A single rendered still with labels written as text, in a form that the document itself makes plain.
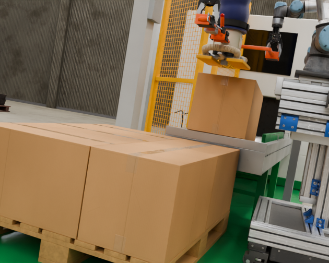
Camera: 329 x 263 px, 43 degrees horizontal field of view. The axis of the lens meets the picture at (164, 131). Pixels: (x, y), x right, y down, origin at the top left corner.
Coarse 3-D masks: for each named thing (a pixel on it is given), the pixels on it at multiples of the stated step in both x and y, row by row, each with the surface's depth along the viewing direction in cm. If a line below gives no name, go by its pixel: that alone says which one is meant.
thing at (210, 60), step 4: (196, 56) 257; (200, 56) 256; (204, 56) 255; (208, 56) 254; (212, 56) 255; (204, 60) 264; (208, 60) 260; (212, 60) 258; (216, 60) 266; (208, 64) 283; (212, 64) 280; (216, 64) 276; (220, 64) 280
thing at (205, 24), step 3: (198, 15) 208; (201, 15) 207; (204, 15) 207; (195, 18) 208; (195, 21) 208; (198, 21) 208; (201, 21) 207; (204, 21) 207; (207, 21) 206; (198, 24) 209; (201, 24) 208; (204, 24) 207; (207, 24) 206; (201, 27) 215; (204, 27) 214; (207, 27) 213; (210, 27) 212
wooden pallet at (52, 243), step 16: (0, 224) 189; (16, 224) 188; (224, 224) 263; (48, 240) 180; (64, 240) 177; (208, 240) 242; (48, 256) 180; (64, 256) 177; (80, 256) 187; (96, 256) 172; (112, 256) 169; (128, 256) 170; (176, 256) 175; (192, 256) 212
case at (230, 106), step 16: (208, 80) 285; (224, 80) 282; (240, 80) 279; (208, 96) 284; (224, 96) 281; (240, 96) 278; (256, 96) 292; (192, 112) 286; (208, 112) 283; (224, 112) 280; (240, 112) 276; (256, 112) 308; (192, 128) 285; (208, 128) 282; (224, 128) 279; (240, 128) 275; (256, 128) 327
